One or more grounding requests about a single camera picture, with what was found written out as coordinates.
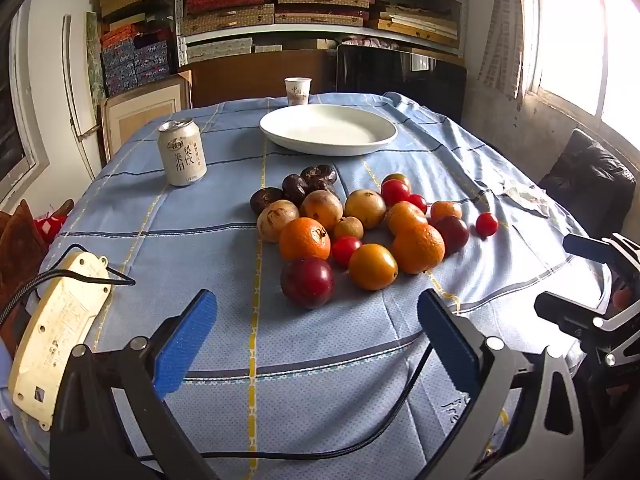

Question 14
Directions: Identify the orange-brown passion fruit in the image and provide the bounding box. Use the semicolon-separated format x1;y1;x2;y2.
300;190;344;231

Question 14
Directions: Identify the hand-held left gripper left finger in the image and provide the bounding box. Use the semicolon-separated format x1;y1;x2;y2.
50;288;221;480

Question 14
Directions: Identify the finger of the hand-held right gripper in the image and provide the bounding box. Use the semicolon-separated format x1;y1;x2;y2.
534;291;640;367
562;232;640;286

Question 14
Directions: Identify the blue plaid tablecloth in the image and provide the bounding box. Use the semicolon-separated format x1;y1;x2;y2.
0;91;617;480

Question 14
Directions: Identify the white frame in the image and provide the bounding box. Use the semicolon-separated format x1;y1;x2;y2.
0;5;51;206

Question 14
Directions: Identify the dark red plum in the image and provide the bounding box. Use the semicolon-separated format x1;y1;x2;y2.
434;215;470;256

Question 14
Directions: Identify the white paper cup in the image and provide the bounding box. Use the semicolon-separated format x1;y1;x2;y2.
284;77;312;107

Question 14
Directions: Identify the black screen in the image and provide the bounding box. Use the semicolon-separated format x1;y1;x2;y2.
336;44;467;123

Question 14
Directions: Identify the crumpled paper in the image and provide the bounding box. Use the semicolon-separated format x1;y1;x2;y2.
500;182;553;218

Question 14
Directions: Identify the small yellow-brown fruit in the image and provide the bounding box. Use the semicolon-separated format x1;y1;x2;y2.
333;216;365;241

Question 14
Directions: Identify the wooden framed panel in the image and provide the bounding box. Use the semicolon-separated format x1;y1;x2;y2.
101;71;193;162

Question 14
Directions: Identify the patterned curtain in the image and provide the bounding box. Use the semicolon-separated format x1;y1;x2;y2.
477;0;538;101

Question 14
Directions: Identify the pale tan passion fruit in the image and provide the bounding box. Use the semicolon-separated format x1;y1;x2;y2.
257;200;300;244

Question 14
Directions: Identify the white metal shelf rack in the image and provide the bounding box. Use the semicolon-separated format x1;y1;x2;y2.
172;0;468;68

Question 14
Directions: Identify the large orange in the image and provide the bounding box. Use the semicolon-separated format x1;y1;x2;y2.
278;217;332;262
391;222;446;275

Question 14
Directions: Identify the stack of blue patterned boxes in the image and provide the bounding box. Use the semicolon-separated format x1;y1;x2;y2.
100;25;175;98

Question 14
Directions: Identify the black leather chair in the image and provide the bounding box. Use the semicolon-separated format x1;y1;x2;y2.
539;129;638;238

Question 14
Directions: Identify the white beverage can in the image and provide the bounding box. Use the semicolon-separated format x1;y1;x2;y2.
158;118;208;187

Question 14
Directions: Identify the window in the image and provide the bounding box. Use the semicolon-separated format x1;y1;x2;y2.
527;0;640;138

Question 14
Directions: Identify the dark wrinkled passion fruit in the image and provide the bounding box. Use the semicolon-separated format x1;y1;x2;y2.
307;180;342;199
300;164;338;186
250;187;285;215
281;173;308;206

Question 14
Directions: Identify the white plate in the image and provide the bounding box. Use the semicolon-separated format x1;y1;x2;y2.
259;104;399;157

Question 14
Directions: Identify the yellow passion fruit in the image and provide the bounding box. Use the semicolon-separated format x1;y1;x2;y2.
344;189;387;230

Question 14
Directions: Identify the brown board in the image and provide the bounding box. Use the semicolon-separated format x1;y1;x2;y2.
177;49;341;109

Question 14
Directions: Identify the red dotted item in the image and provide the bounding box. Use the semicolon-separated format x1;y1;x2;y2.
32;212;68;246

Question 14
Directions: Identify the small mandarin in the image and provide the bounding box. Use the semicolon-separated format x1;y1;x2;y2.
430;200;463;222

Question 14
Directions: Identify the white curved stick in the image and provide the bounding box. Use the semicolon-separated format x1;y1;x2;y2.
61;14;98;181

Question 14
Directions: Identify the smooth yellow-orange fruit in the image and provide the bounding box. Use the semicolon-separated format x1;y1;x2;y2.
348;243;399;291

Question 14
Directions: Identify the cream power strip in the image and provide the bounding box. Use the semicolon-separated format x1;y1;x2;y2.
8;251;113;432

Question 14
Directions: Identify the green patterned roll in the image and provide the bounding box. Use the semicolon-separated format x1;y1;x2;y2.
86;11;108;111

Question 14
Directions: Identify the medium mandarin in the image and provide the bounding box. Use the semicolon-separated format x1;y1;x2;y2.
386;201;429;236

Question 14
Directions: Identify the black power strip cable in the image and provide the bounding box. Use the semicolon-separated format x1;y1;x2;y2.
0;243;137;326

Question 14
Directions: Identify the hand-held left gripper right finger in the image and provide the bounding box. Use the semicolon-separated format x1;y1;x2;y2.
417;288;586;480

